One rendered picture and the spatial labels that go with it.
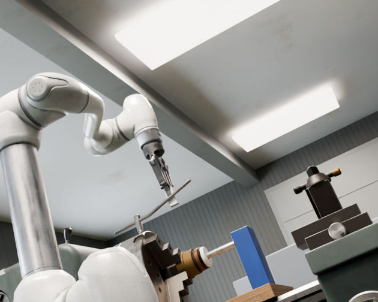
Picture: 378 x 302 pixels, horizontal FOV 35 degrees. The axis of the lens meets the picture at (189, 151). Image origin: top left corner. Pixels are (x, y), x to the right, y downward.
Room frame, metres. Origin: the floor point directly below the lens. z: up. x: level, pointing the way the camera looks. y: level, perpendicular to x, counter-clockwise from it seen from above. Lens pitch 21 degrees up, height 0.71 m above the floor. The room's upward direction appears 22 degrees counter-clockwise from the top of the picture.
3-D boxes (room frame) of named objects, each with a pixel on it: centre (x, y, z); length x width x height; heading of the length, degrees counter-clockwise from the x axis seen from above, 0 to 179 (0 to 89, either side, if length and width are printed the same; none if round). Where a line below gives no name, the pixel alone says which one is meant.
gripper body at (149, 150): (1.97, 0.12, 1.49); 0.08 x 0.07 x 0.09; 167
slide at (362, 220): (1.80, -0.34, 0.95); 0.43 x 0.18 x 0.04; 167
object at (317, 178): (1.74, -0.32, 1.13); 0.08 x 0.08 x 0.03
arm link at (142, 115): (1.97, 0.13, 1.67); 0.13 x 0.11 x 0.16; 73
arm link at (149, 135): (1.97, 0.12, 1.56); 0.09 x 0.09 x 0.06
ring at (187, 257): (1.93, 0.13, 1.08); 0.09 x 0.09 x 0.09; 77
